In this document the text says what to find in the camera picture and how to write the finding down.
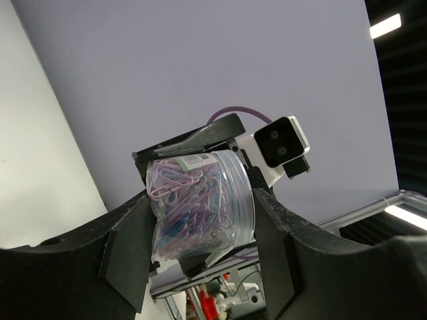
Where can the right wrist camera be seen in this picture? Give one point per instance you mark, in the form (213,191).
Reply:
(276,150)

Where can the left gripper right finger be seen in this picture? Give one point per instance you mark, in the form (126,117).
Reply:
(310,273)

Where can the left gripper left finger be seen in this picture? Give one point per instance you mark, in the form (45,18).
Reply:
(99,270)

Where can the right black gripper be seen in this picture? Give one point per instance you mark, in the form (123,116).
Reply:
(196,142)

